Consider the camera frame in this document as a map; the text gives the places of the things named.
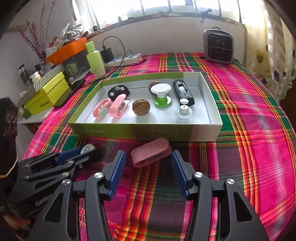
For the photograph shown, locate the clear plastic storage bin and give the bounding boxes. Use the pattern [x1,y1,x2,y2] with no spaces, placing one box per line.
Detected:
[62,50,90,79]

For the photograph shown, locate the white blue power strip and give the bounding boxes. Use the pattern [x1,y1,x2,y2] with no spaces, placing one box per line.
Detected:
[104,53,142,68]

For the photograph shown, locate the black clip on windowsill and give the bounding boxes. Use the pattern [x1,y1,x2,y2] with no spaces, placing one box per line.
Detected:
[200,9,212,24]

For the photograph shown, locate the green lotion bottle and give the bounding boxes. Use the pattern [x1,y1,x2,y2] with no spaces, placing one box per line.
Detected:
[85,41,106,78]

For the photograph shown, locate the black power adapter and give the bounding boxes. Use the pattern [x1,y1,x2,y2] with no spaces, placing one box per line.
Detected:
[100,48,114,63]

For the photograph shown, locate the heart patterned curtain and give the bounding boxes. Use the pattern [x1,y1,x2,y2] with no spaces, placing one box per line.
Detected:
[244,1,295,102]

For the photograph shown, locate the white green spool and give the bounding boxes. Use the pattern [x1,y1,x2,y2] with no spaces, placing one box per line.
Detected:
[151,83,171,108]

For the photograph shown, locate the green white cardboard box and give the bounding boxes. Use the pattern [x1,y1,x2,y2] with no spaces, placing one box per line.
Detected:
[68,72,223,142]

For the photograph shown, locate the striped white gift box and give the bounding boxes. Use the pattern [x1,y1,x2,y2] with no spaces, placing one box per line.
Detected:
[28,64,62,94]

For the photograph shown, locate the black charging cable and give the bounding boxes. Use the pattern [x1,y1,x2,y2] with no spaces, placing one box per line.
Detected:
[76,35,148,91]

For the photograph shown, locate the small white round jar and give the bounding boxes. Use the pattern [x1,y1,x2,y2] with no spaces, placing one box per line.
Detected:
[80,144,95,154]

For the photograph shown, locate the plaid pink green bedspread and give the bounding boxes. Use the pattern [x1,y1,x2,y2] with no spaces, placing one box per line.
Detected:
[23,52,296,241]

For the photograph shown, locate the grey small space heater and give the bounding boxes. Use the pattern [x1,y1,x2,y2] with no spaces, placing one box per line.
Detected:
[203,27,234,65]

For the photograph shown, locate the dark glass jar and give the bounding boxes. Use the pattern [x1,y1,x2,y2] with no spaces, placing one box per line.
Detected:
[18,64,30,85]

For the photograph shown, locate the black round three-button device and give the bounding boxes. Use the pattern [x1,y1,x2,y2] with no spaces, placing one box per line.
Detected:
[108,84,130,101]

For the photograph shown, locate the pink oblong case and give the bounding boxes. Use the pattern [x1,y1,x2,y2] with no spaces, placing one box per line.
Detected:
[108,94,130,118]

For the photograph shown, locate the black smartphone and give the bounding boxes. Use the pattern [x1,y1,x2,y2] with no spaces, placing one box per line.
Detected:
[53,78,87,108]

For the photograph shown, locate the red berry branches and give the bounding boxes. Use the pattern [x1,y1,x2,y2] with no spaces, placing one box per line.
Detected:
[16,1,55,61]

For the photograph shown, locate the pink cable winder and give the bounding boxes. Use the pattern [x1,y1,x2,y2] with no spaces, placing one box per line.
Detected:
[92,98,112,120]

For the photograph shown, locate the person left hand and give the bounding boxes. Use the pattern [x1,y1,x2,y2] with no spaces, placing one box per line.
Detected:
[3,214,31,229]

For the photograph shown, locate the orange storage bin lid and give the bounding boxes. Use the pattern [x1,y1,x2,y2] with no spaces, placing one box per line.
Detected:
[45,37,87,65]

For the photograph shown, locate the yellow green shoe box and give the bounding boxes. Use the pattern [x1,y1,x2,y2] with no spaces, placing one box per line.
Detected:
[17,71,69,119]

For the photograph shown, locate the black rectangular battery charger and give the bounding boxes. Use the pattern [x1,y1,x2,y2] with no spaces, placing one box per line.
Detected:
[173,80,195,106]

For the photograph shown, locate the pink clip case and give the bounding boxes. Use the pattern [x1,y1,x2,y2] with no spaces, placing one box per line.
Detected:
[130,138,172,168]

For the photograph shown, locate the brown walnut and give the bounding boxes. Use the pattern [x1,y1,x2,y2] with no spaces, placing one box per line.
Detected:
[148,80,162,95]
[132,99,151,116]

